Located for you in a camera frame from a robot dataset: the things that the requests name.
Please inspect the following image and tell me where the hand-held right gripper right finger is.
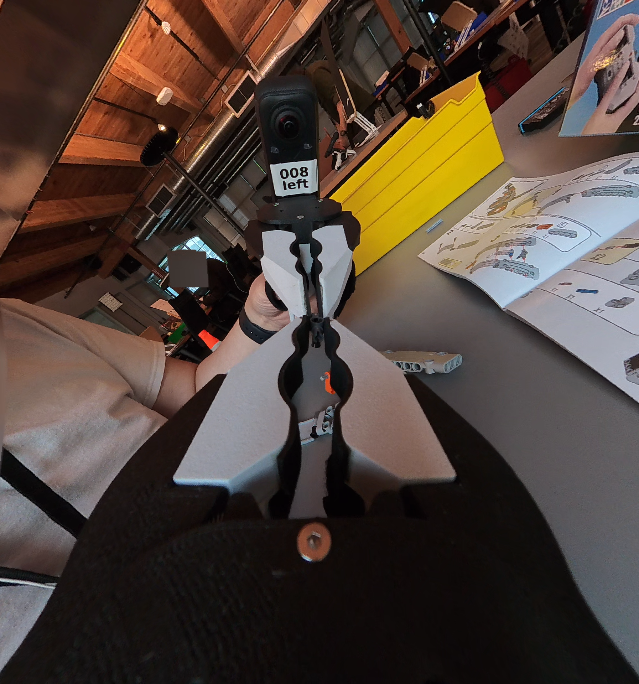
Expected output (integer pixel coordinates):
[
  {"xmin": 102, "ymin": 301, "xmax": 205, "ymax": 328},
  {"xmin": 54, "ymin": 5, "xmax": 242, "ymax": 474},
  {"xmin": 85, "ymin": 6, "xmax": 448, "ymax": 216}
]
[{"xmin": 325, "ymin": 315, "xmax": 457, "ymax": 517}]

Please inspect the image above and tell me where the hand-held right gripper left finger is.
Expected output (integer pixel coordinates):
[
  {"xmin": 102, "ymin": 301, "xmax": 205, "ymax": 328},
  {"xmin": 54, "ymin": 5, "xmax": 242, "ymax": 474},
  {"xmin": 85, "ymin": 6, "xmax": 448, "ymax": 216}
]
[{"xmin": 172, "ymin": 316, "xmax": 305, "ymax": 519}]

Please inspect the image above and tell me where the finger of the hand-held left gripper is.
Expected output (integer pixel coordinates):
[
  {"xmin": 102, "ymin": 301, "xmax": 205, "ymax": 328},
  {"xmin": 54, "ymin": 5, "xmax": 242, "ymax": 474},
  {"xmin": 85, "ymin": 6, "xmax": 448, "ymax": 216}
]
[
  {"xmin": 259, "ymin": 228, "xmax": 312, "ymax": 320},
  {"xmin": 305, "ymin": 226, "xmax": 353, "ymax": 320}
]

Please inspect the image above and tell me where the grey curved panel assembly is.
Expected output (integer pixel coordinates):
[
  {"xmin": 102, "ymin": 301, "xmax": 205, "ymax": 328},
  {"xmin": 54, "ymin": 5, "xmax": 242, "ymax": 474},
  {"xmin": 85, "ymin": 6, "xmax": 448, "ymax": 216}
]
[{"xmin": 381, "ymin": 349, "xmax": 464, "ymax": 376}]

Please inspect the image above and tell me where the person's left forearm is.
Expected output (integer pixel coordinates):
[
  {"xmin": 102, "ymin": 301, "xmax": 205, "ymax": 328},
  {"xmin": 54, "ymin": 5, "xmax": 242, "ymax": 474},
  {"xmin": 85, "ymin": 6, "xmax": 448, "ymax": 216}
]
[{"xmin": 156, "ymin": 315, "xmax": 293, "ymax": 423}]

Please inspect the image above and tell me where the grey desk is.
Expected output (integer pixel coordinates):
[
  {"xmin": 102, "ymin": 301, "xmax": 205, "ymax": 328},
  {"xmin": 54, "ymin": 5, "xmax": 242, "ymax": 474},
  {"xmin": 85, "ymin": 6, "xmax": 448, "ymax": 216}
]
[{"xmin": 293, "ymin": 29, "xmax": 639, "ymax": 684}]

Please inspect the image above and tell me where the person's left hand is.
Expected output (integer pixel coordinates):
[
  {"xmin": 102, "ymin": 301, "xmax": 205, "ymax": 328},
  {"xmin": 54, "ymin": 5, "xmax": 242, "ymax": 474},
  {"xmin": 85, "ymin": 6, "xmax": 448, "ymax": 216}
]
[{"xmin": 244, "ymin": 269, "xmax": 305, "ymax": 331}]

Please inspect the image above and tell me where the black wristband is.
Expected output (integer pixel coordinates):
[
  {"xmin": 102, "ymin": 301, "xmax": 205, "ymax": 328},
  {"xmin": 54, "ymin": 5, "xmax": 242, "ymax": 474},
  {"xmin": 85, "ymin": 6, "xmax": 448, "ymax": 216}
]
[{"xmin": 238, "ymin": 306, "xmax": 279, "ymax": 344}]

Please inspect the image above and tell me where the black round ceiling fixture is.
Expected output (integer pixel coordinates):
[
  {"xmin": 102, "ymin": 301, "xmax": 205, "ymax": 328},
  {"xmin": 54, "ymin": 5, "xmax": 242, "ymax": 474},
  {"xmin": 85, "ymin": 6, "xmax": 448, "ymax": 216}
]
[{"xmin": 140, "ymin": 126, "xmax": 180, "ymax": 166}]

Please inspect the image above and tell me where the yellow plastic bin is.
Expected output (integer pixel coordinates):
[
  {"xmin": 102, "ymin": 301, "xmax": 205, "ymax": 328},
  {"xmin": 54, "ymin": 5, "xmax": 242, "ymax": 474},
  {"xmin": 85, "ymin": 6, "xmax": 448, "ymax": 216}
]
[{"xmin": 319, "ymin": 72, "xmax": 504, "ymax": 276}]

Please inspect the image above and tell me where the white instruction booklet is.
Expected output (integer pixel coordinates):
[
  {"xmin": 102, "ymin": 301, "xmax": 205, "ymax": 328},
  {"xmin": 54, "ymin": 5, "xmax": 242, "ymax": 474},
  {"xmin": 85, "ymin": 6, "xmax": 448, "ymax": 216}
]
[{"xmin": 418, "ymin": 152, "xmax": 639, "ymax": 421}]

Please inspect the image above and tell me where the black flat box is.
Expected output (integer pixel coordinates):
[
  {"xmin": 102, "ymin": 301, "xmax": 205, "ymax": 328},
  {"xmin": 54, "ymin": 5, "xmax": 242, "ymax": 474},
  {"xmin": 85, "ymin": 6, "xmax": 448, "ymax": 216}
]
[{"xmin": 519, "ymin": 88, "xmax": 572, "ymax": 133}]

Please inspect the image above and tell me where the blue toy kit box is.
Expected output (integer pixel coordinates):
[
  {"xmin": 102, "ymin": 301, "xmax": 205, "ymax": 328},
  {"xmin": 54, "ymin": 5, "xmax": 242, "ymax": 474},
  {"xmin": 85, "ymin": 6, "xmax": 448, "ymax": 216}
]
[{"xmin": 559, "ymin": 0, "xmax": 639, "ymax": 137}]

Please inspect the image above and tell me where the black strap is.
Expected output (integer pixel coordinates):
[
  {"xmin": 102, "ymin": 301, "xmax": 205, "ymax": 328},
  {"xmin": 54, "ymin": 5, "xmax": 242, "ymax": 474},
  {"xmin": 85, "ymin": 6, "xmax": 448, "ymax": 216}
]
[{"xmin": 0, "ymin": 448, "xmax": 88, "ymax": 537}]

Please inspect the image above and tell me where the white cable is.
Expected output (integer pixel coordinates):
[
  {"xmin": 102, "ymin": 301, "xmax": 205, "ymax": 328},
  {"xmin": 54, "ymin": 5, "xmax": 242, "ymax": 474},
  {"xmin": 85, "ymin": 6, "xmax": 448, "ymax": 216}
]
[{"xmin": 0, "ymin": 562, "xmax": 59, "ymax": 590}]

